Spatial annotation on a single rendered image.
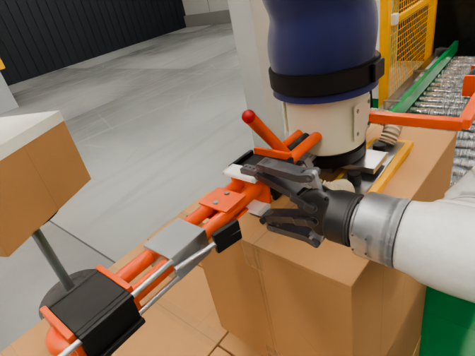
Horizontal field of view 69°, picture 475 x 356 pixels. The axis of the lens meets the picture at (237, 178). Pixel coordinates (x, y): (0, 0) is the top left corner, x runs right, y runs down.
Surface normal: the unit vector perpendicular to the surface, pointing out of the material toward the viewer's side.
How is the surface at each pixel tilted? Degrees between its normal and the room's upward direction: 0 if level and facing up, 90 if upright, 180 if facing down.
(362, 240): 90
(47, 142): 90
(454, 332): 0
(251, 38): 90
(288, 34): 74
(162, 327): 0
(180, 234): 0
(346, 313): 89
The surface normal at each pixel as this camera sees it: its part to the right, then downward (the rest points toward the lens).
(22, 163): 0.96, -0.04
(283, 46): -0.79, 0.27
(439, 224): -0.48, -0.59
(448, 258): -0.65, 0.04
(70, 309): -0.18, -0.85
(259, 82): -0.62, 0.50
